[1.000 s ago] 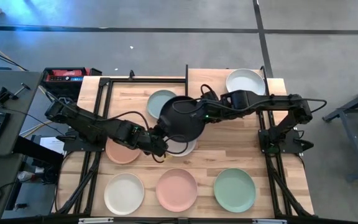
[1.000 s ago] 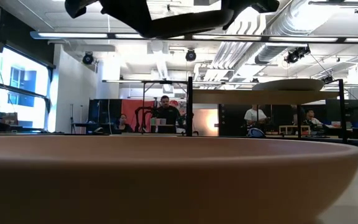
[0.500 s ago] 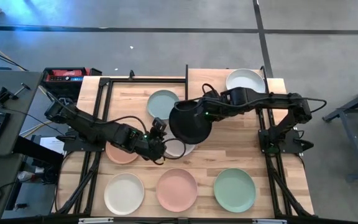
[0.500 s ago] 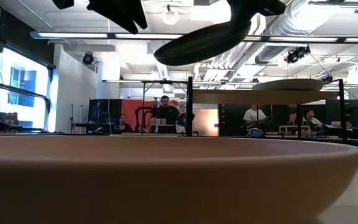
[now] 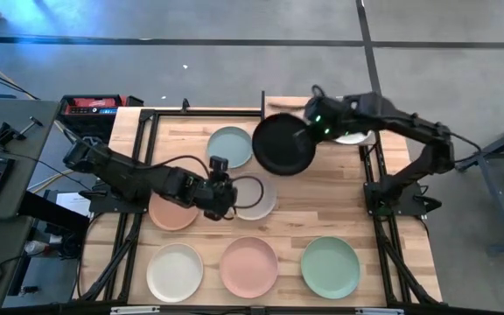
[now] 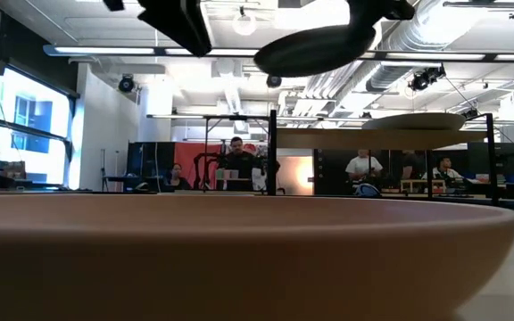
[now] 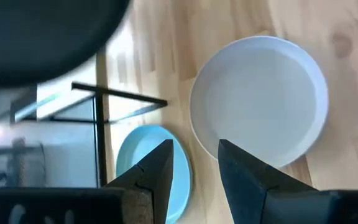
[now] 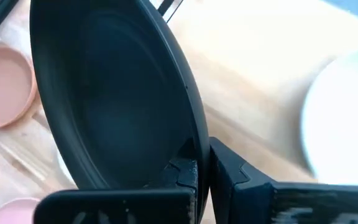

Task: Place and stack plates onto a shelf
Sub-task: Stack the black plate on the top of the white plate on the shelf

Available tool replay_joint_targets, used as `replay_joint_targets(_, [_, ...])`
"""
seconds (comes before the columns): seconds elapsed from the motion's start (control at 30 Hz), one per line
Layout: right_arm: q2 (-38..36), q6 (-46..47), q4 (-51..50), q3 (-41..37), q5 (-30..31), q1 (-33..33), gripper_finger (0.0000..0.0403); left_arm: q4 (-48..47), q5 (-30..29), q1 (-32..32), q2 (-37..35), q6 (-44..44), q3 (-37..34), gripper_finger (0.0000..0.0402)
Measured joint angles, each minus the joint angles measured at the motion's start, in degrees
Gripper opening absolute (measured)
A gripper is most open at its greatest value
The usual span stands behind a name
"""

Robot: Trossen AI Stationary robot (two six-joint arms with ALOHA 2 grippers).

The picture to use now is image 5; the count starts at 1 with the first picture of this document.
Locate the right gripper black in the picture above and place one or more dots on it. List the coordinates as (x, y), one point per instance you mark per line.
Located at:
(328, 114)

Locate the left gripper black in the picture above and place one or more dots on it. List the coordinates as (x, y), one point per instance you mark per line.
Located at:
(214, 197)

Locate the black plate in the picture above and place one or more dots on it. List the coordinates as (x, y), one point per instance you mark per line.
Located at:
(278, 149)

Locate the salmon orange plate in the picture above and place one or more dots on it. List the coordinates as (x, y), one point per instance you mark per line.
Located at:
(169, 216)

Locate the white plate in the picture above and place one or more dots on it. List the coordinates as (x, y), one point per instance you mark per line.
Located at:
(357, 139)

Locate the taupe plate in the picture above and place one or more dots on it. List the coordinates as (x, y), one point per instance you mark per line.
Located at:
(265, 210)

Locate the blue-grey plate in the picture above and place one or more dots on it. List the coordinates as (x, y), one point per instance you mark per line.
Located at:
(230, 146)

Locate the cream plate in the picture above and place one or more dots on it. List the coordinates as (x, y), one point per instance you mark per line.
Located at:
(174, 272)

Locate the mint green plate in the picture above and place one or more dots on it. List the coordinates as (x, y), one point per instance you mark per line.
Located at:
(330, 267)

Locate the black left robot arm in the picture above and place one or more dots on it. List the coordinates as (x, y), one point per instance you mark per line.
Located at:
(125, 175)

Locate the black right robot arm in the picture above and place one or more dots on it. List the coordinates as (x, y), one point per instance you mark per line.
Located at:
(409, 127)

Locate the white paper sheet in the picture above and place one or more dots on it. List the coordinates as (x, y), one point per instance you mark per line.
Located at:
(70, 203)

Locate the red and black tool case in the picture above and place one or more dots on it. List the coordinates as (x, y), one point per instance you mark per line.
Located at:
(92, 105)

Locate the dark grey desk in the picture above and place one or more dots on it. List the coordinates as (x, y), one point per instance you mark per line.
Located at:
(42, 144)

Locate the power strip with plugs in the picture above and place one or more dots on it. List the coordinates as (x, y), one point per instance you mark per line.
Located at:
(37, 247)

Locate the grey metal stand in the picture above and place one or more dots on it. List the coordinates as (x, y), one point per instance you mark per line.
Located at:
(496, 199)

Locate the black clamp tool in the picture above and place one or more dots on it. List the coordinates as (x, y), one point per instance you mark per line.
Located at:
(7, 135)

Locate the black aluminium table frame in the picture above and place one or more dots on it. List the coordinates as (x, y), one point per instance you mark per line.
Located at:
(208, 113)

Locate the silver metal bracket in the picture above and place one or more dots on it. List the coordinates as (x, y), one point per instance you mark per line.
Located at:
(379, 311)
(134, 310)

